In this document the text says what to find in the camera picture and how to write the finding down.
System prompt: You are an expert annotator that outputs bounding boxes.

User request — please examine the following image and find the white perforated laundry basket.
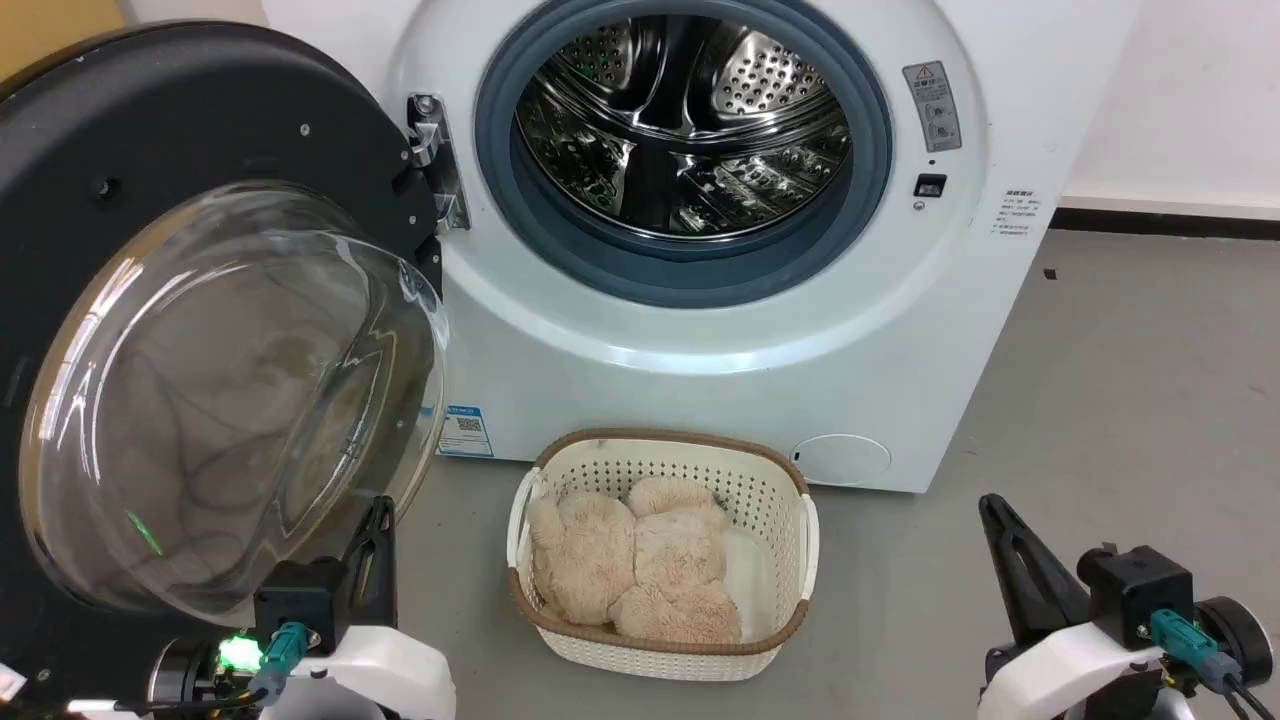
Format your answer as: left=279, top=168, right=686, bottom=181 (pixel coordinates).
left=506, top=428, right=821, bottom=683

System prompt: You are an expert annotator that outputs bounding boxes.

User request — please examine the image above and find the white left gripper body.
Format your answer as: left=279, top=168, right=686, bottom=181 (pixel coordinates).
left=262, top=624, right=458, bottom=720

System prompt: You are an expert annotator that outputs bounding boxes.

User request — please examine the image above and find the metal door hinge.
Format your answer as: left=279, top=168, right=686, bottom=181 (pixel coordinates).
left=406, top=93, right=472, bottom=234

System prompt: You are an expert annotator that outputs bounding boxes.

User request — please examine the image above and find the beige fluffy plush toy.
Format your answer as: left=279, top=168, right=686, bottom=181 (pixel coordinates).
left=527, top=476, right=744, bottom=646

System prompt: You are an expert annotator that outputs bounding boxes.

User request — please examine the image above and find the small printed text label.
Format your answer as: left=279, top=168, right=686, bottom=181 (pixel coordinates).
left=992, top=188, right=1044, bottom=241

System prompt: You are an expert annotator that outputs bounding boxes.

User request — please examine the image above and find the teal camera cable connector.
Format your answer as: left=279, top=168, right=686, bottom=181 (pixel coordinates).
left=1149, top=608, right=1244, bottom=695
left=247, top=621, right=309, bottom=707

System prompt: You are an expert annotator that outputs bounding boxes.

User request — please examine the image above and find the round white filter cover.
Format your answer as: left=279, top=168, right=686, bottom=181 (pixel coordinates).
left=790, top=433, right=893, bottom=489

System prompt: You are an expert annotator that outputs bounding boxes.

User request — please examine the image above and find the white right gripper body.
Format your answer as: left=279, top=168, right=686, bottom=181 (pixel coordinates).
left=977, top=618, right=1167, bottom=720

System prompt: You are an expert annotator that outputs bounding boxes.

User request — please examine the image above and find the blue QR code sticker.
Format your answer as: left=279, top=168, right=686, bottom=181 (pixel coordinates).
left=437, top=404, right=496, bottom=460

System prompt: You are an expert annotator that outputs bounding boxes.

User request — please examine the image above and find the grey warning sticker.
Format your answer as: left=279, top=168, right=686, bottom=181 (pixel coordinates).
left=902, top=61, right=963, bottom=154

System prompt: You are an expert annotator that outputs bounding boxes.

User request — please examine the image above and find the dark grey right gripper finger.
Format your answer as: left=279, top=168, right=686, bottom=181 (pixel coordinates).
left=977, top=493, right=1093, bottom=649

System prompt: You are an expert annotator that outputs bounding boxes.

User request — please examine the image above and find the stainless steel washer drum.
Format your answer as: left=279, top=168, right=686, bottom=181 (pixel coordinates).
left=513, top=14, right=854, bottom=242

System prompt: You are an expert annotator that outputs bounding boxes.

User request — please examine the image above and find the black round glass washer door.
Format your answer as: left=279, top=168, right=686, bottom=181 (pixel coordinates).
left=0, top=20, right=450, bottom=720

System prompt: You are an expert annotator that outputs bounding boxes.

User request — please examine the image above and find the teal right camera cable connector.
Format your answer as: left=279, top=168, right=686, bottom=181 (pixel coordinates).
left=1149, top=608, right=1244, bottom=695

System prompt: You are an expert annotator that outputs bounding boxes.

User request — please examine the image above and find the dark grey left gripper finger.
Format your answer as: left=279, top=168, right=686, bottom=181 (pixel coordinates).
left=342, top=497, right=381, bottom=633
left=370, top=499, right=399, bottom=629

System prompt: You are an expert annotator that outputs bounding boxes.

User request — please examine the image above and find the yellow wooden panel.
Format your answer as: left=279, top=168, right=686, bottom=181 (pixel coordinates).
left=0, top=0, right=128, bottom=85

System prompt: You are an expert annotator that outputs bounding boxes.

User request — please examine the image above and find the white front-load washing machine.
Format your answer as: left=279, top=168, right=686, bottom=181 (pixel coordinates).
left=262, top=0, right=1143, bottom=494

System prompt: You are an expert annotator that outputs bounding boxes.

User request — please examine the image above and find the teal left camera cable connector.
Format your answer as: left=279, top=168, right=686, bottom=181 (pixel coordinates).
left=247, top=621, right=309, bottom=707

